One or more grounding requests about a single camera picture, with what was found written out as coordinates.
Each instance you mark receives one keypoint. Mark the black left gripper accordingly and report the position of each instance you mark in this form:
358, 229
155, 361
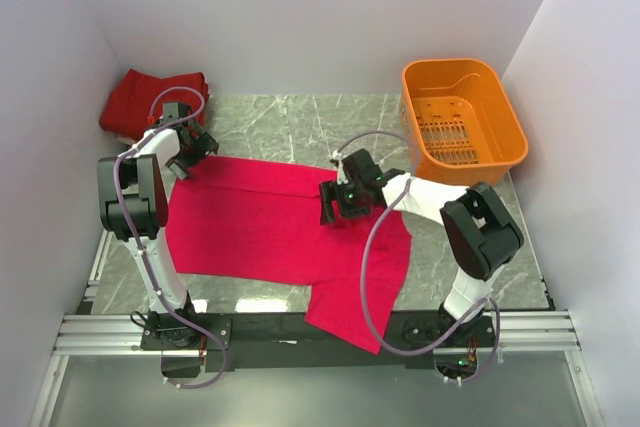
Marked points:
204, 145

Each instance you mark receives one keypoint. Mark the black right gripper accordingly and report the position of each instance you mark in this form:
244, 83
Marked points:
329, 191

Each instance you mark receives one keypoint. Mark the pink t shirt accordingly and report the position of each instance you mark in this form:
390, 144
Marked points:
260, 220

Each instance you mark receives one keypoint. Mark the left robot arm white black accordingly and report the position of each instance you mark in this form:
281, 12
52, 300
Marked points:
133, 206

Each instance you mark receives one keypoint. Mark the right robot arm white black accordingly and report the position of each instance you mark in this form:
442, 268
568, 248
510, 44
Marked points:
482, 234

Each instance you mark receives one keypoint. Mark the folded yellow white garment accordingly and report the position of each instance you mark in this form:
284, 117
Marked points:
125, 140

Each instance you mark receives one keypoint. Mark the folded dark red t shirt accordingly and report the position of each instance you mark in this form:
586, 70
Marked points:
127, 111

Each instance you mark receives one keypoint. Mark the orange plastic basket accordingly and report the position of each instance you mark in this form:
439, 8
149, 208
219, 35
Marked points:
460, 122

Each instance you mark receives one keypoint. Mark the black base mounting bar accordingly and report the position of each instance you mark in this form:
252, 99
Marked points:
283, 340

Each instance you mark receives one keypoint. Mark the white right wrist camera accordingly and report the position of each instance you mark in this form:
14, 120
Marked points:
337, 159

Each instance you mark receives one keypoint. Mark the aluminium frame rail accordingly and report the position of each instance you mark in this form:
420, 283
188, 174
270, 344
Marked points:
115, 288

